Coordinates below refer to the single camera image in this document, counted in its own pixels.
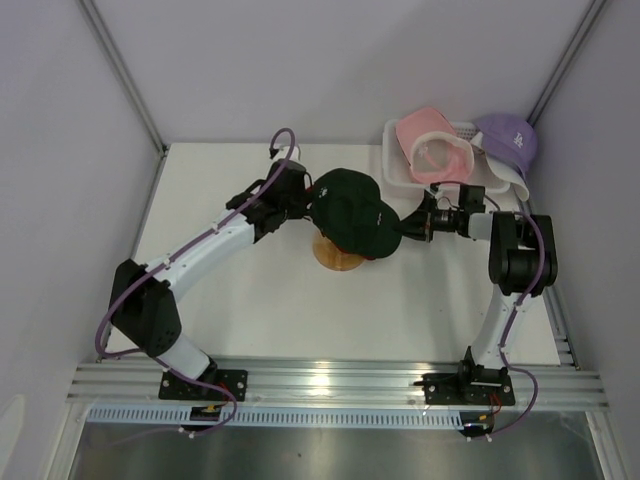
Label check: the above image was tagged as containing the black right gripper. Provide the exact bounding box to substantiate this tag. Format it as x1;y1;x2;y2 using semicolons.
393;197;458;243

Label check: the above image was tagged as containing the wooden hat stand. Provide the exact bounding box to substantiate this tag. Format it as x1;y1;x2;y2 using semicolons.
312;231;365;272

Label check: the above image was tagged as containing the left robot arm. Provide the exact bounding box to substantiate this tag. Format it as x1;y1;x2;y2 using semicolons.
108;159;310;401

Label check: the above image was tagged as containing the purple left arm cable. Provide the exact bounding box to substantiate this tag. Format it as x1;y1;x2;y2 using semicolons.
94;128;297;436

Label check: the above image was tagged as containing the aluminium frame post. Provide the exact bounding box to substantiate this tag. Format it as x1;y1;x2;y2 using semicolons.
527;0;611;127
75;0;168;160

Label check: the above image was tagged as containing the white slotted cable duct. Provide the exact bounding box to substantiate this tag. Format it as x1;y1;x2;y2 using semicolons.
86;404;463;430

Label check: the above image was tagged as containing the lavender LA baseball cap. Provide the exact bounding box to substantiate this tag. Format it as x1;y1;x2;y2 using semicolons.
473;113;539;179

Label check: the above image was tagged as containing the left aluminium frame post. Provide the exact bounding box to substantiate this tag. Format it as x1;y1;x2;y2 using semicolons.
75;0;168;160

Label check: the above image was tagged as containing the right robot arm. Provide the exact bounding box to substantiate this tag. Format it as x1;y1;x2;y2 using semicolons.
399;183;558;407

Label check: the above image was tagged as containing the dark green NY baseball cap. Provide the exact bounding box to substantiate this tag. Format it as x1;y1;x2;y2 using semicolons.
309;168;402;258

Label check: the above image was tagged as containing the right aluminium frame post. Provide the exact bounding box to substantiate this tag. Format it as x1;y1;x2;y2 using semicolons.
527;0;611;127

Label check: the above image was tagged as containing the aluminium mounting rail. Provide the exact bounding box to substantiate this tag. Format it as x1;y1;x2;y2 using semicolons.
66;355;610;412

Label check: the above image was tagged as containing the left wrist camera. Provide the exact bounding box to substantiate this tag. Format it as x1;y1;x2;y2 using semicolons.
278;145;300;162

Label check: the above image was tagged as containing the white baseball cap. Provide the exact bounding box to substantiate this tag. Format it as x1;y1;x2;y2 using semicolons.
471;132;530;202

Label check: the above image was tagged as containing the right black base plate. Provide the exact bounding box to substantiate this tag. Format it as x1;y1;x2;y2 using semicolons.
413;371;516;406

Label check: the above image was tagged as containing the white perforated plastic basket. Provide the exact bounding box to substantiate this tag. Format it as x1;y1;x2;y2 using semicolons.
381;119;510;196

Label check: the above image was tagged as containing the pink baseball cap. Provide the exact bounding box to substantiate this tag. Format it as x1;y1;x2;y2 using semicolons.
395;107;474;185

